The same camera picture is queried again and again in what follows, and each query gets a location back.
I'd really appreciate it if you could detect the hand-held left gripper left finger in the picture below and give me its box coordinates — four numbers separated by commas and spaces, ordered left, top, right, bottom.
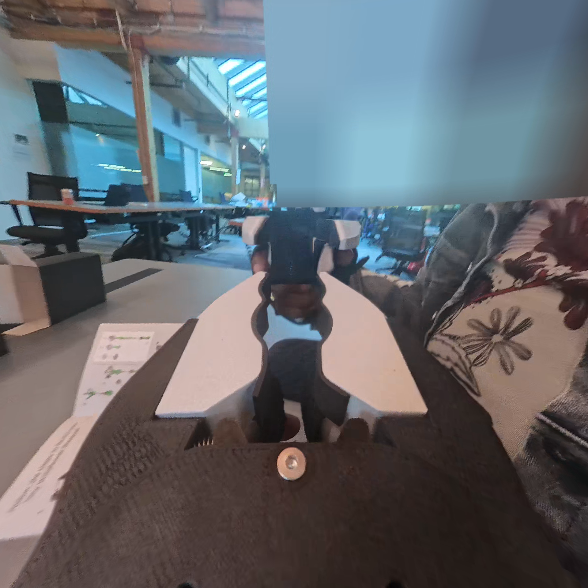
155, 271, 269, 421

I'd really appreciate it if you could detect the black office chair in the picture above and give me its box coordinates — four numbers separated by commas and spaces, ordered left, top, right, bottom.
379, 209, 431, 276
103, 184, 181, 263
7, 172, 88, 258

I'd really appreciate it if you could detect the lego instruction booklet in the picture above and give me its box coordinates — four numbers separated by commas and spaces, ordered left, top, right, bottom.
0, 323, 185, 588

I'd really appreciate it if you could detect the wooden post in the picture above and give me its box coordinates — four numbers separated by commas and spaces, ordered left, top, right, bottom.
126, 34, 160, 203

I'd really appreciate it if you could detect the black box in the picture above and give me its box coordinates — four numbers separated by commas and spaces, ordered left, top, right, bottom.
38, 252, 106, 325

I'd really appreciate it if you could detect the white open box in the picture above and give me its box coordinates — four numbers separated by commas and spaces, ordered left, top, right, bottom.
0, 243, 51, 337

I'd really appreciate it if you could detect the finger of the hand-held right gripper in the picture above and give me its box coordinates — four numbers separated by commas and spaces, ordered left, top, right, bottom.
318, 220, 362, 273
242, 215, 273, 246

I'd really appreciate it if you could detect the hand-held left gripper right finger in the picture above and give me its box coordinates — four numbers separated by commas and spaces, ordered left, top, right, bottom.
316, 271, 429, 424

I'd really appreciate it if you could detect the long wooden desk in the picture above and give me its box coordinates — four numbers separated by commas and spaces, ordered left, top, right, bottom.
9, 198, 244, 252

